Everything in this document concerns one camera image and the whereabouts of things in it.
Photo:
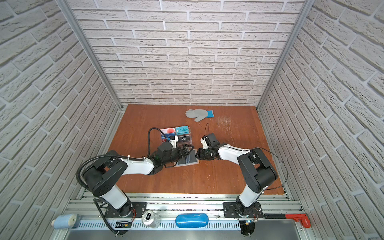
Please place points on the aluminium frame rail right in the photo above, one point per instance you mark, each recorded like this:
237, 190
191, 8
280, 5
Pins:
307, 6

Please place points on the silver can top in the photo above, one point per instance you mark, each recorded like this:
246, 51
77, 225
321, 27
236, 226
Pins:
151, 219

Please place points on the blue VIP card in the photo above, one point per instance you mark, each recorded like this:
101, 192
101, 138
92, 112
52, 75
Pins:
166, 137

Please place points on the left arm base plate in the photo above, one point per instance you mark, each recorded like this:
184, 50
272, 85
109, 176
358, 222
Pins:
127, 210

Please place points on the red black handled tool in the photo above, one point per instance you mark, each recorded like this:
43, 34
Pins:
300, 218

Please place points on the white red april card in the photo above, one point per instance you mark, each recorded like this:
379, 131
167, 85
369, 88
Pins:
169, 131

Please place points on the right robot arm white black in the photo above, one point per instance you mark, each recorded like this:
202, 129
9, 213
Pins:
257, 170

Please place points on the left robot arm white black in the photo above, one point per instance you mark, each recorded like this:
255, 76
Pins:
100, 174

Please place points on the clear acrylic card display stand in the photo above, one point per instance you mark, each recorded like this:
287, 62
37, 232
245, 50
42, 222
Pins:
180, 144

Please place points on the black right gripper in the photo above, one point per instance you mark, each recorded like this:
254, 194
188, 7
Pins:
201, 156

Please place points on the small black label box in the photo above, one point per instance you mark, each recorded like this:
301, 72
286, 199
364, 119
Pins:
123, 224

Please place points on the black VIP card in stand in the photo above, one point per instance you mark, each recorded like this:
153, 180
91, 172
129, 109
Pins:
184, 139

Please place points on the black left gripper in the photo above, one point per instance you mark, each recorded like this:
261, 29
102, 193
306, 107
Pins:
184, 153

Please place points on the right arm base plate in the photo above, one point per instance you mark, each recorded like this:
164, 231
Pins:
236, 210

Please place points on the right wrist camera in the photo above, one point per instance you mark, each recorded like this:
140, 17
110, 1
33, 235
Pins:
209, 141

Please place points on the grey blue work glove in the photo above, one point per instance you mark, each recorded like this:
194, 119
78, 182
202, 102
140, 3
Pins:
199, 114

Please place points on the blue oval case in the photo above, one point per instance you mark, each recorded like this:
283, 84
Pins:
188, 221

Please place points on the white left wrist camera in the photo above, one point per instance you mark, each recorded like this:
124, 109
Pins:
173, 140

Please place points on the beige leather card holder wallet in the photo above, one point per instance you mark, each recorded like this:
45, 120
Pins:
182, 162

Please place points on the teal VIP card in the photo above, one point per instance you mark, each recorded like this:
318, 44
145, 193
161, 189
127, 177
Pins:
184, 130

